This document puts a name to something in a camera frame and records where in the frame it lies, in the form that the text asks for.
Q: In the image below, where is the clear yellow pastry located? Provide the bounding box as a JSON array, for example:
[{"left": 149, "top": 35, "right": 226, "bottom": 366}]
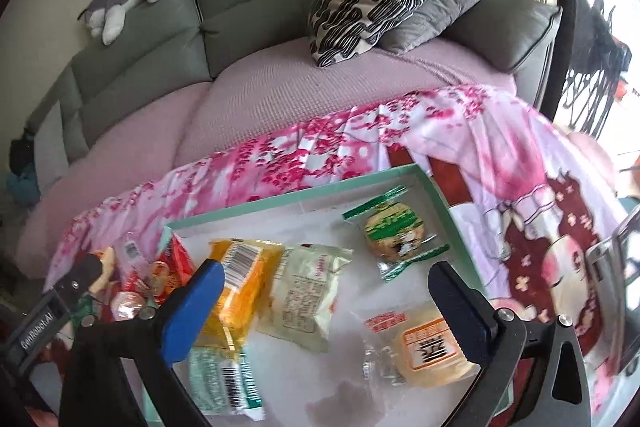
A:
[{"left": 354, "top": 301, "right": 478, "bottom": 390}]

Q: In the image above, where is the green white snack packet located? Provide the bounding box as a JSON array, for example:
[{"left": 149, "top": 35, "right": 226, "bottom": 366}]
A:
[{"left": 188, "top": 347, "right": 266, "bottom": 421}]

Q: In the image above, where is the orange cake packet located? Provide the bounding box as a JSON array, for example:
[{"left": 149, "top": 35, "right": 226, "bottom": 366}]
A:
[{"left": 195, "top": 239, "right": 284, "bottom": 358}]

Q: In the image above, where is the cream snack packet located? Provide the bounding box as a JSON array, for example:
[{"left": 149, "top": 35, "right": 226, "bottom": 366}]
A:
[{"left": 257, "top": 244, "right": 354, "bottom": 352}]

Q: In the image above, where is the pink anime print cloth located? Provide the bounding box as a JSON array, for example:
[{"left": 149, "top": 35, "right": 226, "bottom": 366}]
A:
[{"left": 46, "top": 86, "right": 626, "bottom": 411}]

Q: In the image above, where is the red snack bag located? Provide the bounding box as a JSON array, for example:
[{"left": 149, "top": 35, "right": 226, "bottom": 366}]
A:
[{"left": 150, "top": 234, "right": 195, "bottom": 306}]

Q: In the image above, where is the green wrapped round cookie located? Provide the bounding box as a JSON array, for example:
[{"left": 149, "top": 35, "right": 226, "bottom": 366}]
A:
[{"left": 342, "top": 185, "right": 450, "bottom": 282}]

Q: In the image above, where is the teal cloth item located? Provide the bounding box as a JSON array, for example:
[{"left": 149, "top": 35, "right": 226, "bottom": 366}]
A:
[{"left": 6, "top": 167, "right": 40, "bottom": 207}]

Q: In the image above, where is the teal cardboard tray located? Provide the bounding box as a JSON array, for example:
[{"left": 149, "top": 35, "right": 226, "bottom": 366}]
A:
[{"left": 160, "top": 166, "right": 484, "bottom": 426}]

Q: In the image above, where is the light grey small cushion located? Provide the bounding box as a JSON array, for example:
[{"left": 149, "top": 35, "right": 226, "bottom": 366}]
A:
[{"left": 34, "top": 102, "right": 70, "bottom": 196}]

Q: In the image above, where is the pink ribbed sofa cover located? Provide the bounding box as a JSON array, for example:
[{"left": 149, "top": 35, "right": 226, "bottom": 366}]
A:
[{"left": 14, "top": 38, "right": 516, "bottom": 279}]

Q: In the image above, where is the green leather sofa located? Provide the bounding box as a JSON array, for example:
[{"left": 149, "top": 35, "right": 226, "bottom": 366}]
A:
[{"left": 25, "top": 0, "right": 562, "bottom": 161}]

